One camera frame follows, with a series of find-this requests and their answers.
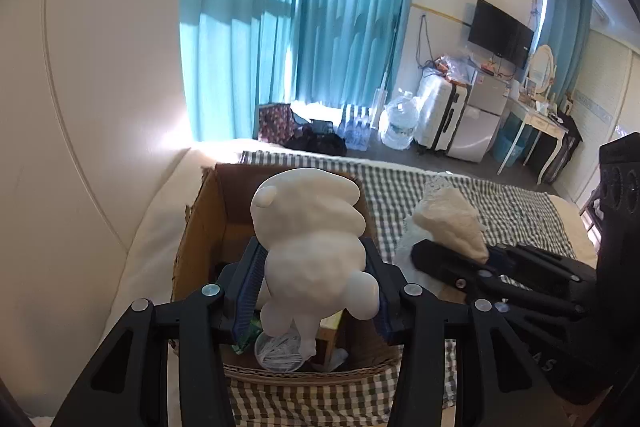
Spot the clear lid blue jar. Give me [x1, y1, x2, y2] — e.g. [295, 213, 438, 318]
[254, 326, 305, 373]

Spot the green snack packet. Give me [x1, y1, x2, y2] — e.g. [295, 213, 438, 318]
[231, 315, 262, 355]

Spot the orange white medicine box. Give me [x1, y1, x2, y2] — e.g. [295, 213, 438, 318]
[314, 311, 343, 369]

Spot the cardboard box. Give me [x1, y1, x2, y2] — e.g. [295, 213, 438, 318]
[171, 164, 400, 385]

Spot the wooden chair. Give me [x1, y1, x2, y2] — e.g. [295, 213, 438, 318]
[580, 187, 604, 239]

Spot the checkered bed sheet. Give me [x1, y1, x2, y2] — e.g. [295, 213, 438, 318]
[230, 150, 585, 426]

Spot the large water jug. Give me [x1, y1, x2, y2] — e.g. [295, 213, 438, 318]
[378, 91, 419, 150]

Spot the pack of water bottles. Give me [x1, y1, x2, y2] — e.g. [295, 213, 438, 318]
[336, 104, 373, 152]

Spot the floral shopping bag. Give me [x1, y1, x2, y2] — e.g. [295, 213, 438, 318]
[257, 103, 299, 145]

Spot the black clothes pile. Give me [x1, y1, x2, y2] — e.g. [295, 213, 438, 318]
[284, 124, 347, 157]

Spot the white suitcase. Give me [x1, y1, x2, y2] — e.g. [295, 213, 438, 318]
[413, 72, 469, 152]

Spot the silver mini fridge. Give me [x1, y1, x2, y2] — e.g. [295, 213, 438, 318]
[447, 72, 510, 164]

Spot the white dressing table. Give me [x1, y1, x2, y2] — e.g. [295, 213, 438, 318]
[494, 95, 572, 186]

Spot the oval vanity mirror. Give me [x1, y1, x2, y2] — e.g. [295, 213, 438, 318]
[525, 44, 555, 94]

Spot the teal curtain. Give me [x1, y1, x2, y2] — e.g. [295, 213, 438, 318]
[180, 0, 411, 141]

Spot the black wall television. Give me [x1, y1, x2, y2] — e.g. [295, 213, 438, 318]
[468, 0, 534, 69]

